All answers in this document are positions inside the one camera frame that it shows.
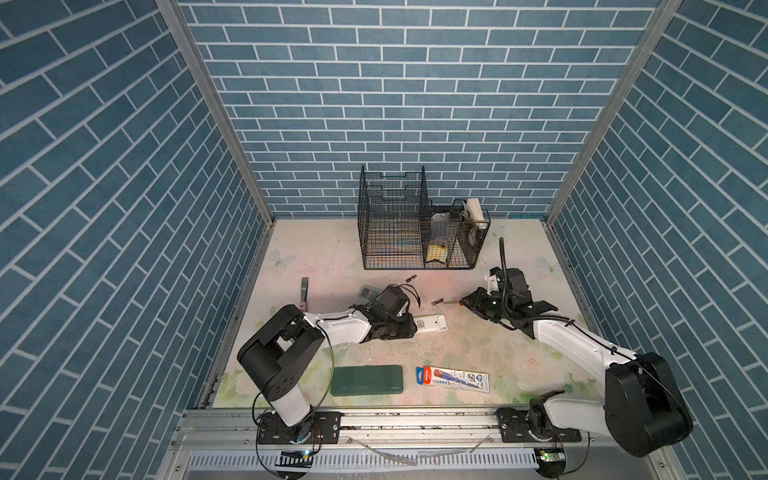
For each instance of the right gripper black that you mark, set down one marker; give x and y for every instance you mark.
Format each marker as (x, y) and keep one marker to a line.
(475, 302)

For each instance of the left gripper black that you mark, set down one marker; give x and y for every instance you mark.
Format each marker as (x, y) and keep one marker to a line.
(409, 328)

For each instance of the grey remote with teal buttons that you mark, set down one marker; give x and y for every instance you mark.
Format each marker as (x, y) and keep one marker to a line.
(368, 293)

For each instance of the white remote control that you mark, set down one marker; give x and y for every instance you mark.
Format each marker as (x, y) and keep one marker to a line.
(431, 323)

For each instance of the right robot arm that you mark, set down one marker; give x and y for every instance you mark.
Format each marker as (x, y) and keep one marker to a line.
(640, 405)

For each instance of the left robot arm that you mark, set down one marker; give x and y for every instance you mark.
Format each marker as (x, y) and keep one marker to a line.
(278, 354)

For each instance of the yellow item in basket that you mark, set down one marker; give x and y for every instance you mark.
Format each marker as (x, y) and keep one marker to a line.
(437, 253)

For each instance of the dark green rectangular case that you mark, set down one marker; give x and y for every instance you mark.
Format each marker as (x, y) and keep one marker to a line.
(367, 380)

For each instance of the toothpaste box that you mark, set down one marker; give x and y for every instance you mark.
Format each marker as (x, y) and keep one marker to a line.
(451, 378)

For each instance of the white block in basket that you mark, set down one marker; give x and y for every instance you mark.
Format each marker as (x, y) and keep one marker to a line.
(475, 213)

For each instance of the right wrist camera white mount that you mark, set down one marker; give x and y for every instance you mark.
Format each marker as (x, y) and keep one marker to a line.
(492, 283)

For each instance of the black wire mesh basket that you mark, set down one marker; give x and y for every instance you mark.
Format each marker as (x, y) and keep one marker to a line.
(396, 221)

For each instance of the pink handled scraper tool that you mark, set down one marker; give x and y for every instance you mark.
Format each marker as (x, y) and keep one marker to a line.
(304, 294)

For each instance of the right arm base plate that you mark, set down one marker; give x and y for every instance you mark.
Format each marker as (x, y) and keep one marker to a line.
(517, 426)

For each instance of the aluminium front rail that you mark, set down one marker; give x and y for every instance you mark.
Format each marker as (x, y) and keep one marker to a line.
(430, 426)

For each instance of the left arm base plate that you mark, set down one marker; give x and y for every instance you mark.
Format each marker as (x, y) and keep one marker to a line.
(298, 427)

